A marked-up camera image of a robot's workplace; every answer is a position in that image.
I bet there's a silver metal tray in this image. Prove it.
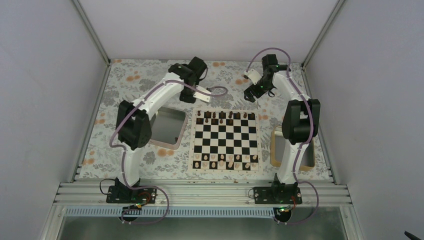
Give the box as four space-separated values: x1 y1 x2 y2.
149 106 188 150

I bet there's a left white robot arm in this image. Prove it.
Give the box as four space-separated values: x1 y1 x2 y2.
109 56 208 203

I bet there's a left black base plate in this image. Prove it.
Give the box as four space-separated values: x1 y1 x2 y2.
105 186 157 205

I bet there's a gold rimmed metal tray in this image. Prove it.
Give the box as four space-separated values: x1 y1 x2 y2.
270 126 316 172

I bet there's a black white chessboard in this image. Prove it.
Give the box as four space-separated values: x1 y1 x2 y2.
187 108 263 175

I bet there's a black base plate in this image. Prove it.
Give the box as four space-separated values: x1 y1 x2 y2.
252 186 303 205
105 186 157 205

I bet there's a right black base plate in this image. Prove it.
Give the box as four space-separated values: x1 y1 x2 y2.
252 186 303 205

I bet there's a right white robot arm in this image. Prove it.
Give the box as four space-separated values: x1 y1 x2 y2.
244 54 321 204

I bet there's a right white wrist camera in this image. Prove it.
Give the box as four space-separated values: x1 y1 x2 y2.
243 69 262 85

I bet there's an aluminium rail frame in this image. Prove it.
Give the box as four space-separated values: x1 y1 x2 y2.
53 181 353 207

